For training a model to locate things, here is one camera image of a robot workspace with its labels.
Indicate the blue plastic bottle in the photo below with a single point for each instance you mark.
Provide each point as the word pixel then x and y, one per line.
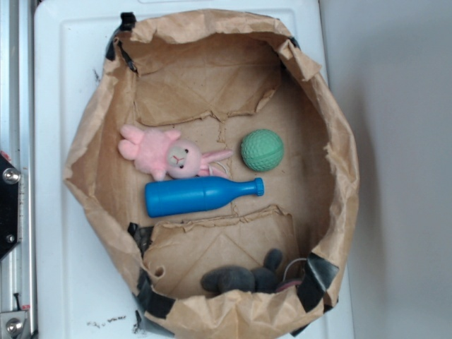
pixel 182 196

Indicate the brown paper lined bin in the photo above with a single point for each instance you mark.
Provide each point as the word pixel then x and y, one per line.
pixel 218 75

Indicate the green dimpled ball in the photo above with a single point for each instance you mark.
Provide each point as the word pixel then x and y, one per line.
pixel 262 150

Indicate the pink plush bunny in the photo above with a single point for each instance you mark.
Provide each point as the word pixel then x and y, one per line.
pixel 161 153

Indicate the dark grey plush toy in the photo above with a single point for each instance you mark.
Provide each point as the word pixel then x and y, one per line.
pixel 262 279

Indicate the black metal bracket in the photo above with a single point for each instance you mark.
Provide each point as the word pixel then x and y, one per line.
pixel 10 221

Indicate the aluminium frame rail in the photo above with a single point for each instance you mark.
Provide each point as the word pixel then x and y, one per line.
pixel 18 269

